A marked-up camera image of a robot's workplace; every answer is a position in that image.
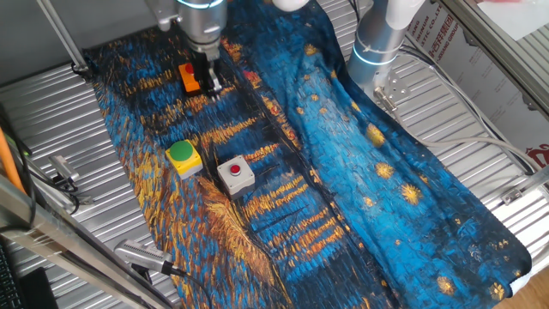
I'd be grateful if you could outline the thin metal pole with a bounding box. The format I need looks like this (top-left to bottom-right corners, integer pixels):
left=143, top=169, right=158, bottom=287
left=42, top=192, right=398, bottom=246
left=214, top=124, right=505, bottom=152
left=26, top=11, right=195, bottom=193
left=35, top=0, right=91, bottom=74

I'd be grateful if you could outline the large silver camera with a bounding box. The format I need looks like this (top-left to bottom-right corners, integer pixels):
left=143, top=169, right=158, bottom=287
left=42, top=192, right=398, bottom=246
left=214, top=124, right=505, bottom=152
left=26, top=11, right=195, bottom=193
left=113, top=239, right=176, bottom=276

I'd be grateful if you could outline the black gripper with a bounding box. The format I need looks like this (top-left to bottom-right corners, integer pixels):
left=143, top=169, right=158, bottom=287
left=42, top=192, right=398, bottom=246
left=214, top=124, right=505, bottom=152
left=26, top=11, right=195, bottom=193
left=190, top=50, right=225, bottom=103

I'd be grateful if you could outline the silver cable connector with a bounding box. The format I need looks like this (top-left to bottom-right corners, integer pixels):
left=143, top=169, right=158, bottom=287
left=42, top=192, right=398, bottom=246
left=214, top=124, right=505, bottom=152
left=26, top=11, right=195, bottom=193
left=373, top=86, right=399, bottom=113

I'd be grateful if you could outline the black keyboard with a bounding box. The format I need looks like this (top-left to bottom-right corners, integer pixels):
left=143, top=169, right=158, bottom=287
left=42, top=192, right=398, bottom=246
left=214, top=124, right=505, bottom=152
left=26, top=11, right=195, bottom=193
left=0, top=240, right=26, bottom=309

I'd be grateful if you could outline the aluminium corner bracket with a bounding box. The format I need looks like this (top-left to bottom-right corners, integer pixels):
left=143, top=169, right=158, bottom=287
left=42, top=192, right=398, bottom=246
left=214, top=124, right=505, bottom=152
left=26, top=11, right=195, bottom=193
left=500, top=165, right=549, bottom=207

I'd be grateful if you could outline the starry night painting cloth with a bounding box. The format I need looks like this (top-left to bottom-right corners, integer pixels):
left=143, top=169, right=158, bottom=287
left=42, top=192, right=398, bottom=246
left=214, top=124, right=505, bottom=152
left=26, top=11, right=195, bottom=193
left=82, top=0, right=534, bottom=309

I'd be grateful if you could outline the panel with red print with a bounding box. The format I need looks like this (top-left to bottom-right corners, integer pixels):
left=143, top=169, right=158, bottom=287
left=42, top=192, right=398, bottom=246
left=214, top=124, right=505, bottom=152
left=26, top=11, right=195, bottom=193
left=404, top=0, right=549, bottom=169

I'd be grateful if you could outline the orange box red button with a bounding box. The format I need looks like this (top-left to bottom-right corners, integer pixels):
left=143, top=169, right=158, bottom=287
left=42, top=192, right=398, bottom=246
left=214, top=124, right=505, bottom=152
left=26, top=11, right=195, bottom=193
left=178, top=62, right=202, bottom=97

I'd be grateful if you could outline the small silver camera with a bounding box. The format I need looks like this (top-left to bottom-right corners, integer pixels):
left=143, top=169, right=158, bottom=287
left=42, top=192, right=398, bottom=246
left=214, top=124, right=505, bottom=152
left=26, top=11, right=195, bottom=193
left=48, top=154, right=81, bottom=184

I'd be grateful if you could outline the black camera cable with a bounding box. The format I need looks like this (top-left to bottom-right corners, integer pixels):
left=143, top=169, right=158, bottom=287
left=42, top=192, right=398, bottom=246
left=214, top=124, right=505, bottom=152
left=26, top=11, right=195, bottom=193
left=170, top=264, right=214, bottom=309

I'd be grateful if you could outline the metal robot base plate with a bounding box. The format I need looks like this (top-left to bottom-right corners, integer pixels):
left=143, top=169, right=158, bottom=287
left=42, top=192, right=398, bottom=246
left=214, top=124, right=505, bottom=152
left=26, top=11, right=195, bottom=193
left=371, top=67, right=412, bottom=103

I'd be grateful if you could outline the grey box red button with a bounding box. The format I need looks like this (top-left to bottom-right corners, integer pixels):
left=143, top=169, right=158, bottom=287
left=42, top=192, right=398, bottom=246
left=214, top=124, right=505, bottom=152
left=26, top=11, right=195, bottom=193
left=216, top=154, right=256, bottom=201

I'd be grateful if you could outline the orange cable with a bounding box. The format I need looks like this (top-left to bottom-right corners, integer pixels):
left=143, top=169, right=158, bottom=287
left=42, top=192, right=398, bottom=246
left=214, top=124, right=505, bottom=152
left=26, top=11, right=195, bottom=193
left=0, top=127, right=27, bottom=195

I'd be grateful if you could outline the aluminium camera stand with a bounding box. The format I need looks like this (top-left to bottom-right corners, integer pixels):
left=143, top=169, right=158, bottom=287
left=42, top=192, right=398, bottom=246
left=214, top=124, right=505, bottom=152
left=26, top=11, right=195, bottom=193
left=25, top=159, right=94, bottom=215

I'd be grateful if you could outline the grey base cable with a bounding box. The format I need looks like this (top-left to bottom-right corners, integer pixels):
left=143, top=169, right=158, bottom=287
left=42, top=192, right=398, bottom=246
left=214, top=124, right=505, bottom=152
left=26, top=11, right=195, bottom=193
left=385, top=100, right=540, bottom=173

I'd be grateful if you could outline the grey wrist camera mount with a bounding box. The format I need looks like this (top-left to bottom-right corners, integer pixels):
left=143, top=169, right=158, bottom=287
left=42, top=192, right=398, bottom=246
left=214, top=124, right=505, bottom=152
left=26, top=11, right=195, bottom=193
left=144, top=0, right=182, bottom=33

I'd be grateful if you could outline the aluminium frame bar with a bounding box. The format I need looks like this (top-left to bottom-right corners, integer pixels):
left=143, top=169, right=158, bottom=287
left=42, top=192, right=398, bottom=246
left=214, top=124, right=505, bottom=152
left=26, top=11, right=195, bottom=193
left=0, top=173, right=175, bottom=309

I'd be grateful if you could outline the white sheet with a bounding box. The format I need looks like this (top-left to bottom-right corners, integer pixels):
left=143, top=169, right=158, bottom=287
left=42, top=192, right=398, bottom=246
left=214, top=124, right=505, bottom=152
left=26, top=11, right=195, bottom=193
left=474, top=0, right=549, bottom=42

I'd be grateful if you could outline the black box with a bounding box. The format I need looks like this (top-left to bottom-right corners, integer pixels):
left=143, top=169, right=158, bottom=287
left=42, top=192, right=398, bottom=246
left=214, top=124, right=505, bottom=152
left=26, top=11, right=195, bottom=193
left=19, top=266, right=59, bottom=309

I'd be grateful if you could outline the aluminium frame beam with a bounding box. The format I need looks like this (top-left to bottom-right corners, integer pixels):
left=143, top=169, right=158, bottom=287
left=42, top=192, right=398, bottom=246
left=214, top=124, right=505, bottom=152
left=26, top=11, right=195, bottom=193
left=437, top=0, right=549, bottom=115

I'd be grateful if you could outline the yellow box green button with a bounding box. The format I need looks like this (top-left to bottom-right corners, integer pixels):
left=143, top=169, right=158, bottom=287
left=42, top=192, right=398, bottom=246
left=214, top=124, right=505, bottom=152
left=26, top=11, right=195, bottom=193
left=165, top=139, right=204, bottom=180

